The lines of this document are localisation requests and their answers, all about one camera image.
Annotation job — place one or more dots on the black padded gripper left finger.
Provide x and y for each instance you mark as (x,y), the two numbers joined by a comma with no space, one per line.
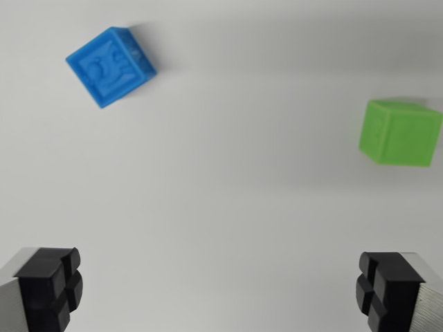
(38,294)

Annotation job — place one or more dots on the black padded gripper right finger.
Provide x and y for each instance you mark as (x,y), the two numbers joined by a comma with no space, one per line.
(398,294)

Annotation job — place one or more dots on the blue embossed toy cube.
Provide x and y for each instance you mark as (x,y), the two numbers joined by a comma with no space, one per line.
(110,67)

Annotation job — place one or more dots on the green embossed toy cube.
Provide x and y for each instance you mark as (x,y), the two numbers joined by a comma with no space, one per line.
(401,135)

